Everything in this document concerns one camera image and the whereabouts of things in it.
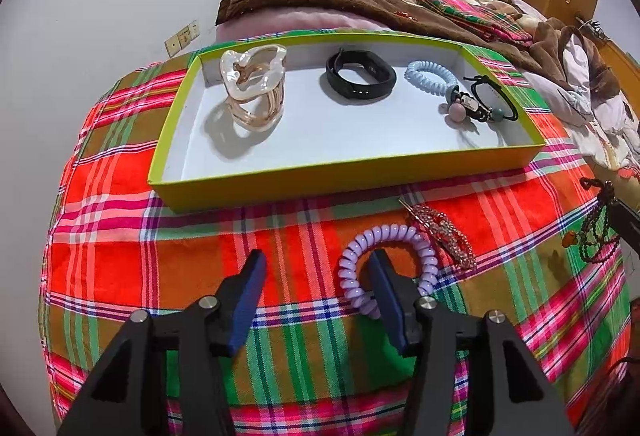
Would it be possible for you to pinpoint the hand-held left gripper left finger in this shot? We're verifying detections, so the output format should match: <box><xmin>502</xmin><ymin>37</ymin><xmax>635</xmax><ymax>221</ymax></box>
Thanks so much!
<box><xmin>57</xmin><ymin>249</ymin><xmax>267</xmax><ymax>436</ymax></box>

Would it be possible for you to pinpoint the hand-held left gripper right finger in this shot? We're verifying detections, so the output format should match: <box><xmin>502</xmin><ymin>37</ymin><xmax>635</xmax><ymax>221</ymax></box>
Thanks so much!
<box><xmin>367</xmin><ymin>249</ymin><xmax>576</xmax><ymax>436</ymax></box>

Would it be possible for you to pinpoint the pink pillow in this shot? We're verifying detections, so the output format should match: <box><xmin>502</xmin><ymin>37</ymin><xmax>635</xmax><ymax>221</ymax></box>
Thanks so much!
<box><xmin>216</xmin><ymin>9</ymin><xmax>386</xmax><ymax>42</ymax></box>

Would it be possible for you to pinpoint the yellow cardboard box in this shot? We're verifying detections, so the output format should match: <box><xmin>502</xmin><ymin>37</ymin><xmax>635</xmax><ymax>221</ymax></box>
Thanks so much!
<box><xmin>147</xmin><ymin>30</ymin><xmax>547</xmax><ymax>212</ymax></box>

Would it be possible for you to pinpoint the wooden bed frame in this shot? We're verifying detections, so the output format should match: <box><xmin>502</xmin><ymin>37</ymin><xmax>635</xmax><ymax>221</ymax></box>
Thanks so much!
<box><xmin>595</xmin><ymin>36</ymin><xmax>640</xmax><ymax>84</ymax></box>

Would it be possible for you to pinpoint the purple spiral hair tie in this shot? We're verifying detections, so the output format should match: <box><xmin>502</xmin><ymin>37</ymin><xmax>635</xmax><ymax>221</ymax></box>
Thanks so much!
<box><xmin>337</xmin><ymin>225</ymin><xmax>440</xmax><ymax>319</ymax></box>

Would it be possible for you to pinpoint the red green plaid bedsheet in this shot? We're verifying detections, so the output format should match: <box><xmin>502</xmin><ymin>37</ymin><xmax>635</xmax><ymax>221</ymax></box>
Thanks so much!
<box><xmin>39</xmin><ymin>30</ymin><xmax>631</xmax><ymax>436</ymax></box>

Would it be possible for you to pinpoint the black wristband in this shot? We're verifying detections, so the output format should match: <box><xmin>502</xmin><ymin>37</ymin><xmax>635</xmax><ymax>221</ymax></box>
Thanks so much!
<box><xmin>326</xmin><ymin>49</ymin><xmax>397</xmax><ymax>101</ymax></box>

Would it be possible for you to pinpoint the white printed quilt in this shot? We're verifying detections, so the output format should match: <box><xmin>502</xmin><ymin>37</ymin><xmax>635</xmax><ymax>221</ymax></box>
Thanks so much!
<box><xmin>510</xmin><ymin>0</ymin><xmax>640</xmax><ymax>177</ymax></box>

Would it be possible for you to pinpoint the power strip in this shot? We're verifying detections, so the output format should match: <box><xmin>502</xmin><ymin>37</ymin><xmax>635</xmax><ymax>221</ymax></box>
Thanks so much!
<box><xmin>575</xmin><ymin>16</ymin><xmax>606</xmax><ymax>37</ymax></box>

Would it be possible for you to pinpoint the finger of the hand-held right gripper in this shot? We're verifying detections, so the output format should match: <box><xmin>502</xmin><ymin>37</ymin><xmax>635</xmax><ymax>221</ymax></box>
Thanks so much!
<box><xmin>607</xmin><ymin>200</ymin><xmax>640</xmax><ymax>262</ymax></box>

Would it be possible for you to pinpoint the dark beaded bracelet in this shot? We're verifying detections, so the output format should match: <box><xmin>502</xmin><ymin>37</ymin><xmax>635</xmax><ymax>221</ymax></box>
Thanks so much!
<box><xmin>561</xmin><ymin>177</ymin><xmax>621</xmax><ymax>264</ymax></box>

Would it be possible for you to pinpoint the folded plaid cloth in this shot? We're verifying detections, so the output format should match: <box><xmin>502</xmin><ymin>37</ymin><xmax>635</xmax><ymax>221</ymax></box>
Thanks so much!
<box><xmin>415</xmin><ymin>0</ymin><xmax>535</xmax><ymax>48</ymax></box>

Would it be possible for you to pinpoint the black beaded hair tie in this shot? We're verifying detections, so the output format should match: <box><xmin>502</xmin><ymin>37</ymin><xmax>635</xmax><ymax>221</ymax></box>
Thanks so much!
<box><xmin>440</xmin><ymin>75</ymin><xmax>523</xmax><ymax>123</ymax></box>

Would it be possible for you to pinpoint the wall outlet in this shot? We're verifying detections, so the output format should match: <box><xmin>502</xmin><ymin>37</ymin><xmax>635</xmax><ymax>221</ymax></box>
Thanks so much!
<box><xmin>165</xmin><ymin>20</ymin><xmax>200</xmax><ymax>60</ymax></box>

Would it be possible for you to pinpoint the pearl white hair claw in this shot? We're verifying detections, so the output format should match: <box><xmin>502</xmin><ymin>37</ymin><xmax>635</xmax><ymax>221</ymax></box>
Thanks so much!
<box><xmin>220</xmin><ymin>45</ymin><xmax>288</xmax><ymax>133</ymax></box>

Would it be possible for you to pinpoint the light blue spiral hair tie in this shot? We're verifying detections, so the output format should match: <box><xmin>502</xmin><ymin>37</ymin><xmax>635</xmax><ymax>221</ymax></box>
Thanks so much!
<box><xmin>404</xmin><ymin>60</ymin><xmax>458</xmax><ymax>98</ymax></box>

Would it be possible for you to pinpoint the rhinestone hair clip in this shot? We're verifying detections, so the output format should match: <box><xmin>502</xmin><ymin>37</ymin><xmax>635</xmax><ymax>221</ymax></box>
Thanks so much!
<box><xmin>398</xmin><ymin>197</ymin><xmax>476</xmax><ymax>271</ymax></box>

